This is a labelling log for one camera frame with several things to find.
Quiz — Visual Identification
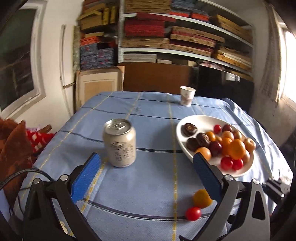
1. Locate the red white checked cloth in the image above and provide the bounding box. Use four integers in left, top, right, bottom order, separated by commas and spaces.
25, 128, 55, 153

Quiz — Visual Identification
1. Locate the white paper cup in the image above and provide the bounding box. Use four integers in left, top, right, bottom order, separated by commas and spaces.
180, 86, 196, 107

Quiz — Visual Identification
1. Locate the small yellow-orange plum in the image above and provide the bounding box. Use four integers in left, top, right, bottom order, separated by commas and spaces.
193, 189, 213, 208

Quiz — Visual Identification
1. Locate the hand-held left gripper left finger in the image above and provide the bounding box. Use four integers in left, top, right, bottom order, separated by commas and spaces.
23, 152, 102, 241

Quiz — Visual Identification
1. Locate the brown wooden cabinet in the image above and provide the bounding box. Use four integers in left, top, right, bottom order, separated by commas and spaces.
122, 62, 199, 94

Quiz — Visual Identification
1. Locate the beige patterned curtain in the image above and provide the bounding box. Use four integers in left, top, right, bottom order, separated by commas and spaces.
259, 5, 281, 102

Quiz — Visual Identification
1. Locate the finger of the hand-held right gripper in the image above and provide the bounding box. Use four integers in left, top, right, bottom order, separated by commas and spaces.
265, 178, 294, 200

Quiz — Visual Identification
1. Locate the white metal shelf rack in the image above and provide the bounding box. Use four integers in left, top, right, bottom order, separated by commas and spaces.
118, 0, 255, 77

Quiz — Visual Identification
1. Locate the pile of yellow-brown boxes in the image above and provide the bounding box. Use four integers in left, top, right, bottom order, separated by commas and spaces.
77, 0, 118, 37

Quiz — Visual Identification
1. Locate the white framed dark window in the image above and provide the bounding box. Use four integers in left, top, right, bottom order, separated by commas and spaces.
0, 0, 48, 118

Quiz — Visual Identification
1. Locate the pile of blue patterned boxes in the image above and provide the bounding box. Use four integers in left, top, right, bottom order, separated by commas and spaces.
80, 37, 117, 70

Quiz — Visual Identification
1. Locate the stack of woven flat boxes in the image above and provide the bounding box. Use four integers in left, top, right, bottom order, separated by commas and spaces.
122, 0, 253, 75

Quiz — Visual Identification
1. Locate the brown plush toy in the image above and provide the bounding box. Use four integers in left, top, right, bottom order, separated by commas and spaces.
0, 119, 52, 186

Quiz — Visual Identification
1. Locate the cream beverage can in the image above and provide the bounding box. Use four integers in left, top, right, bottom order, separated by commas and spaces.
103, 119, 137, 168

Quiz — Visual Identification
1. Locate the large orange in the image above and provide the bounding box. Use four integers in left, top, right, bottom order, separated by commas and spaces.
228, 139, 246, 160

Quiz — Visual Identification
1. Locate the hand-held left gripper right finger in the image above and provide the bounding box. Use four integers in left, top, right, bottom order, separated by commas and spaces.
179, 152, 271, 241

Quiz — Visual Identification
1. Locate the white ceramic plate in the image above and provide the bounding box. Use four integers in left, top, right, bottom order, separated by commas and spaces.
176, 115, 254, 178

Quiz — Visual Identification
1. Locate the grey braided cable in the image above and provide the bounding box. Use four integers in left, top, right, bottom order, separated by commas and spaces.
0, 169, 55, 188

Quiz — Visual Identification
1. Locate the glossy black panel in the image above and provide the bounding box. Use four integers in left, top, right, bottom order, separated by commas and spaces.
198, 65, 255, 114

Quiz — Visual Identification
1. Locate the dark purple mangosteen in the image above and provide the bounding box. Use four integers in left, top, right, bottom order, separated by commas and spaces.
181, 123, 198, 136
196, 133, 211, 147
186, 137, 201, 152

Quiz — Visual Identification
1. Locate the white leaning panel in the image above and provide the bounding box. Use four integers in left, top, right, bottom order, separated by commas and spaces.
59, 24, 75, 88

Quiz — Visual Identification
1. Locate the tan passion fruit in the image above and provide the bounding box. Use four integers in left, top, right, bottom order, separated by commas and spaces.
240, 149, 250, 164

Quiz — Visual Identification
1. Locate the speckled orange passion fruit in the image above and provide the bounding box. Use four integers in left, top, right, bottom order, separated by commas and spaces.
243, 138, 257, 151

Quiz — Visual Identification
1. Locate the black jacket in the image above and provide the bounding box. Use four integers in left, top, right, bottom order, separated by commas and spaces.
281, 130, 296, 163

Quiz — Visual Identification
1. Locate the marbled green panel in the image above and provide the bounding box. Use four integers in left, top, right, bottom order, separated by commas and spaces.
73, 25, 81, 70

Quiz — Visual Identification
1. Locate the bright white window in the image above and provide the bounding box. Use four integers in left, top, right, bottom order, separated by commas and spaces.
276, 21, 296, 105

